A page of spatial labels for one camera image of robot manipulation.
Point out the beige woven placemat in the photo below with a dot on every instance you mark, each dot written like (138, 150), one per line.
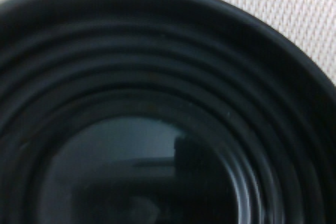
(304, 20)

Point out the black ribbed bowl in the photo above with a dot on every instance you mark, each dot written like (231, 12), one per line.
(163, 114)

